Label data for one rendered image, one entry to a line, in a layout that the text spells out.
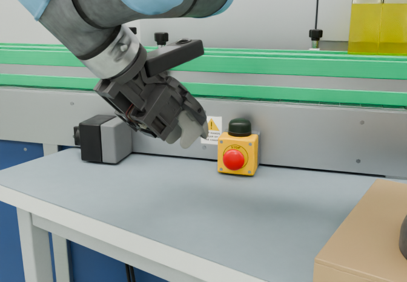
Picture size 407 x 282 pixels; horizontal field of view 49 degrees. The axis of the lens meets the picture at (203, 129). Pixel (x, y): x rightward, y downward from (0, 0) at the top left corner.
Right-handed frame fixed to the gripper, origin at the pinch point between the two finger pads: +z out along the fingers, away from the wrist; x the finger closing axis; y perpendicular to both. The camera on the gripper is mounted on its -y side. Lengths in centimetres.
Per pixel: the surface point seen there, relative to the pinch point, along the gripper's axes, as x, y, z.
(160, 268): 3.0, 22.2, 5.2
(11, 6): -435, -115, 87
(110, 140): -22.3, 7.0, 1.4
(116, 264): -32, 27, 30
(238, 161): 1.0, -0.4, 10.8
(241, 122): -1.6, -7.3, 9.0
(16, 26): -432, -102, 103
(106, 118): -27.7, 2.8, 1.2
